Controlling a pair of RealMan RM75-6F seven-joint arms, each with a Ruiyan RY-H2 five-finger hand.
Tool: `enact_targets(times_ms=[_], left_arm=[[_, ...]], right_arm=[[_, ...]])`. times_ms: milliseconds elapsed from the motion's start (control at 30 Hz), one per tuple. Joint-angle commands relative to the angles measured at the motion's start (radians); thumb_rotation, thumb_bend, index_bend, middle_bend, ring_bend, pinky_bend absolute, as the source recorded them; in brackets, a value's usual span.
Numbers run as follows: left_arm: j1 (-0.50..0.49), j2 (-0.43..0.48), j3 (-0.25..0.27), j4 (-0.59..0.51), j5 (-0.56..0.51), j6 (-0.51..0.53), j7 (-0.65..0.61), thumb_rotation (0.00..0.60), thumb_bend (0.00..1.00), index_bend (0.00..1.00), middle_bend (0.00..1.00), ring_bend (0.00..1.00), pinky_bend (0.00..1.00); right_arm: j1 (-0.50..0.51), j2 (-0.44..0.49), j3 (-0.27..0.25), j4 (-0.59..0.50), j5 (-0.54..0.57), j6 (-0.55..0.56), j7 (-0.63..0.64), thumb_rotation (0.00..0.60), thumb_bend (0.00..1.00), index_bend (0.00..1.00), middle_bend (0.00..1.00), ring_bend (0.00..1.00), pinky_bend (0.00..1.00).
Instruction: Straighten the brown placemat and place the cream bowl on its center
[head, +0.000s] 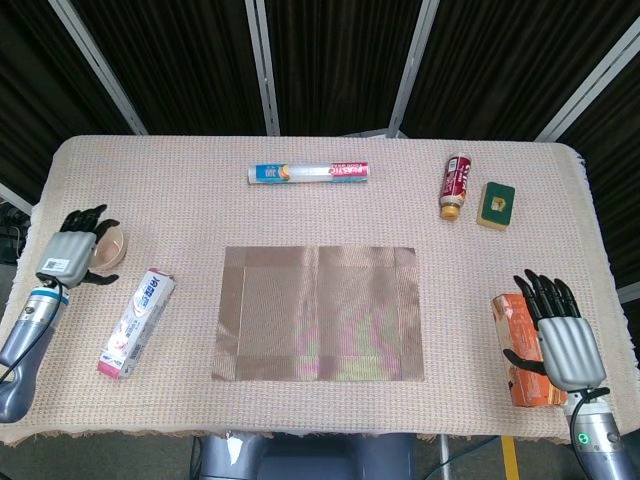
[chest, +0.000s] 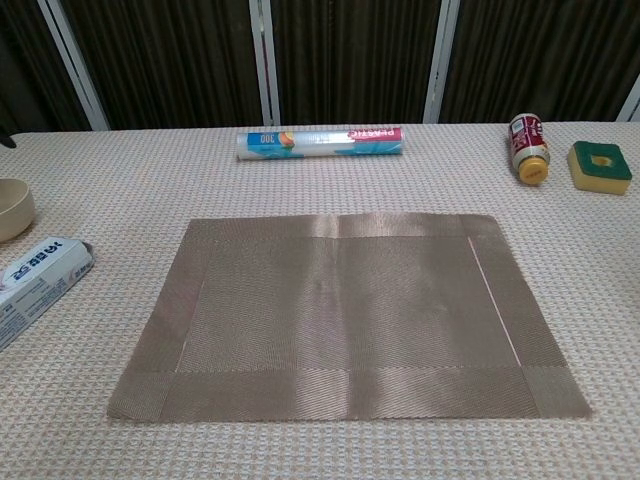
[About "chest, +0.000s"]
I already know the red bottle with yellow cap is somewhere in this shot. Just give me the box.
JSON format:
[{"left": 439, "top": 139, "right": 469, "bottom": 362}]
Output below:
[{"left": 508, "top": 112, "right": 550, "bottom": 188}]

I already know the light brown bowl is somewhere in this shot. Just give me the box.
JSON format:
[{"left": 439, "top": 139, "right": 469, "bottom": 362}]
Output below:
[{"left": 0, "top": 178, "right": 37, "bottom": 245}]

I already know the plastic wrap roll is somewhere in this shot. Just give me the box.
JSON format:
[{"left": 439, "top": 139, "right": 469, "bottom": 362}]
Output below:
[{"left": 236, "top": 125, "right": 404, "bottom": 163}]

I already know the white pink toothpaste box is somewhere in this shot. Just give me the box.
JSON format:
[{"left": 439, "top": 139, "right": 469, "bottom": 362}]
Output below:
[{"left": 0, "top": 235, "right": 96, "bottom": 352}]

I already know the dark screen panel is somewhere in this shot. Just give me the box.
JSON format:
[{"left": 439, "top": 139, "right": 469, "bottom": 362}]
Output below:
[
  {"left": 272, "top": 0, "right": 444, "bottom": 127},
  {"left": 59, "top": 0, "right": 264, "bottom": 130},
  {"left": 0, "top": 0, "right": 94, "bottom": 134},
  {"left": 439, "top": 0, "right": 640, "bottom": 124}
]

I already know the white screen frame post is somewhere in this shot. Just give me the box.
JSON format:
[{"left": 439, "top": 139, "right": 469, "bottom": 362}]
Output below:
[
  {"left": 616, "top": 82, "right": 640, "bottom": 124},
  {"left": 37, "top": 0, "right": 110, "bottom": 132},
  {"left": 248, "top": 0, "right": 281, "bottom": 127},
  {"left": 423, "top": 0, "right": 461, "bottom": 125}
]

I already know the beige woven tablecloth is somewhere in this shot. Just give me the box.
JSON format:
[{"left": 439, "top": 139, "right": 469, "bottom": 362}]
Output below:
[{"left": 0, "top": 121, "right": 640, "bottom": 480}]

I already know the green yellow sponge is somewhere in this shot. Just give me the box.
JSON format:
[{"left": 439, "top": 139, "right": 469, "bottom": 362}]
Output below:
[{"left": 567, "top": 140, "right": 634, "bottom": 195}]

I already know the brown woven placemat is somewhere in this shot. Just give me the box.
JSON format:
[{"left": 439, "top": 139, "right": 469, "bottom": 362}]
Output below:
[{"left": 105, "top": 212, "right": 595, "bottom": 424}]

